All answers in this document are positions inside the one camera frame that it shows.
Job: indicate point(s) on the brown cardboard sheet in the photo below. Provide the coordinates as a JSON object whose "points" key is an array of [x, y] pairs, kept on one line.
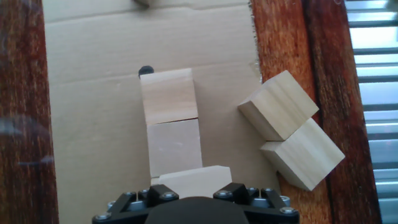
{"points": [[102, 62]]}

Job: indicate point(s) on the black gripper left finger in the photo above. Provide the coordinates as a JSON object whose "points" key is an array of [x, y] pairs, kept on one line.
{"points": [[130, 208]]}

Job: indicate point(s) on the reddish brown wooden board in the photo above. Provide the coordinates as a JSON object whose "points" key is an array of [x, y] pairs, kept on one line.
{"points": [[280, 37]]}

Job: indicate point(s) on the small wooden cube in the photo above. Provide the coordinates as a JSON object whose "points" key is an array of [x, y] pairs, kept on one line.
{"points": [[143, 2]]}

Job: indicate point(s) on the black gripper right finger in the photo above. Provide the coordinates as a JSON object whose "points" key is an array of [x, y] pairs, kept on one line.
{"points": [[267, 211]]}

